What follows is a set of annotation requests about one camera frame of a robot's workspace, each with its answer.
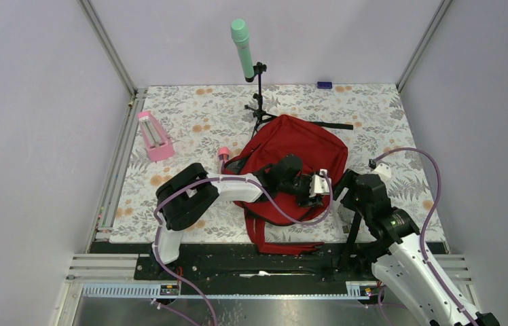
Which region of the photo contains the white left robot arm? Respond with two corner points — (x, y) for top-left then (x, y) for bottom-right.
(150, 154), (333, 279)

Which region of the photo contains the clear plastic pouch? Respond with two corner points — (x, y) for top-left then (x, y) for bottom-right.
(335, 206), (355, 236)

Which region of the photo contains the small blue block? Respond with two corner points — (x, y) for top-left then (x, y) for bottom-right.
(316, 81), (333, 89)

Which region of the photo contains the pink metronome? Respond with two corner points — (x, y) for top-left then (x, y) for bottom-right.
(138, 111), (175, 162)

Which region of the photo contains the black mini tripod stand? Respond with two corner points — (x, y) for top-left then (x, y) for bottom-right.
(244, 62), (277, 138)

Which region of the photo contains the mint green microphone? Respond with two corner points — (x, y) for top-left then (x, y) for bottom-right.
(230, 18), (255, 83)

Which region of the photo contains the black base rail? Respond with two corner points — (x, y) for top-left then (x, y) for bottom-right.
(90, 242), (446, 298)

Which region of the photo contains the pink capped marker set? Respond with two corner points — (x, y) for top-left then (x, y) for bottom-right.
(217, 147), (230, 171)

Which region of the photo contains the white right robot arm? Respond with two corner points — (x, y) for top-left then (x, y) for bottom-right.
(333, 169), (499, 325)

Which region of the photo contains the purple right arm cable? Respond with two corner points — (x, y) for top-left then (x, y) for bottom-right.
(368, 147), (480, 326)

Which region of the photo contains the red student backpack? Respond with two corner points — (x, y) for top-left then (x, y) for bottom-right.
(221, 115), (348, 255)

